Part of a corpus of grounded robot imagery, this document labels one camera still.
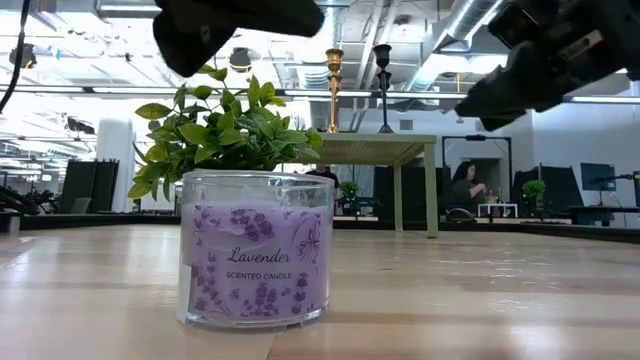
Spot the black pendant lamp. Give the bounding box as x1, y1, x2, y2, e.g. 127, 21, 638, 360
228, 46, 253, 74

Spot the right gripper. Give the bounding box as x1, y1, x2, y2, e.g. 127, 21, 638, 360
453, 0, 640, 133

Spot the black candlestick holder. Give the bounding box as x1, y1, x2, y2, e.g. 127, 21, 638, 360
373, 43, 397, 135
377, 71, 393, 134

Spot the green artificial plant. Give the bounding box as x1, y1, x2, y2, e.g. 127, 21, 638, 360
127, 64, 324, 202

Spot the mint green perforated metal stand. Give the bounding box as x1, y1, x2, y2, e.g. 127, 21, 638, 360
299, 131, 440, 240

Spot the ceiling light strip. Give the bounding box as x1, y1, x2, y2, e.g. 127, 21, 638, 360
569, 95, 640, 105
0, 84, 86, 95
384, 91, 469, 100

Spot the small white table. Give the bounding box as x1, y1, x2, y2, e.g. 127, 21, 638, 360
477, 202, 520, 219

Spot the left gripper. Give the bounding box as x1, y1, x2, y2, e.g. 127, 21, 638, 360
152, 0, 326, 79

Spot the lavender scented candle jar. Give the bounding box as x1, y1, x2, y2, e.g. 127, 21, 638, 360
177, 169, 335, 330

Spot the black room partition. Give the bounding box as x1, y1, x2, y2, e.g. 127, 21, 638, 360
58, 158, 121, 215
372, 165, 444, 224
512, 165, 584, 221

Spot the white column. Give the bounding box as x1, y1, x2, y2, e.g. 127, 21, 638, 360
94, 118, 136, 214

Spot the silver ventilation duct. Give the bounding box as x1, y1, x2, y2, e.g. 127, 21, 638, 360
433, 0, 501, 54

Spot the black framed board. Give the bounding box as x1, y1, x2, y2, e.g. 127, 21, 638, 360
440, 134, 514, 206

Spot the black hanging cable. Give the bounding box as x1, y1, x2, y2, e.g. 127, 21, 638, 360
0, 0, 32, 115

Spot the black computer monitor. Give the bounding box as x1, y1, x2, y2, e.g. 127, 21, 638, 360
579, 162, 618, 193

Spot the gold candlestick holder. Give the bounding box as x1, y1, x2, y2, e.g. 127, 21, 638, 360
327, 73, 343, 134
325, 47, 345, 135

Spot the black metal table frame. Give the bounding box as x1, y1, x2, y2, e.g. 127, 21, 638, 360
0, 212, 640, 246

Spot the black ceiling spotlight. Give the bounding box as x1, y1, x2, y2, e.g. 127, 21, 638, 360
8, 42, 39, 70

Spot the person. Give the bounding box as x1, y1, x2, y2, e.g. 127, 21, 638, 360
305, 163, 341, 202
438, 159, 489, 222

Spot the black office desk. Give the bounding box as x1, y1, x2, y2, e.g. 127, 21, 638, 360
568, 204, 640, 227

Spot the small potted plant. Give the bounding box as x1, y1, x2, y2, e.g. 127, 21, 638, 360
521, 178, 547, 217
338, 180, 362, 217

